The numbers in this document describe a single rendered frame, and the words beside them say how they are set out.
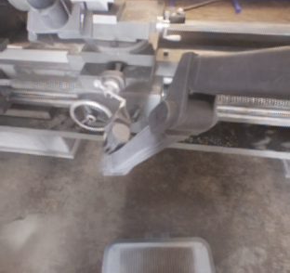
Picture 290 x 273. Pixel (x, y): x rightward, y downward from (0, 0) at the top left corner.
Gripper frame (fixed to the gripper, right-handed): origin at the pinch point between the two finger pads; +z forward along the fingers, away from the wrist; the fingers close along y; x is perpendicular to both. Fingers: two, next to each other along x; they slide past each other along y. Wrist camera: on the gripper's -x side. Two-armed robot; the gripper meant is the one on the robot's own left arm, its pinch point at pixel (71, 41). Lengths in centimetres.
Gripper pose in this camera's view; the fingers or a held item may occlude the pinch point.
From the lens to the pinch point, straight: 60.1
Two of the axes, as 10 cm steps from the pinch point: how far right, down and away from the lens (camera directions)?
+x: 0.2, 9.9, -1.5
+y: -10.0, 0.3, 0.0
